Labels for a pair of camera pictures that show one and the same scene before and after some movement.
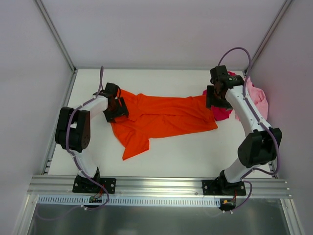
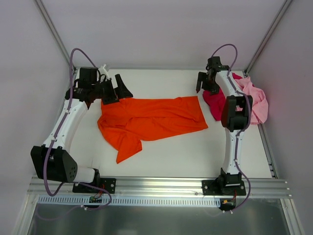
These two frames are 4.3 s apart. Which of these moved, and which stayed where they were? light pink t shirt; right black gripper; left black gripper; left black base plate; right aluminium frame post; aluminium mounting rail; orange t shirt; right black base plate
Moved: left black gripper; orange t shirt; right black gripper
Stayed: light pink t shirt; aluminium mounting rail; right aluminium frame post; left black base plate; right black base plate
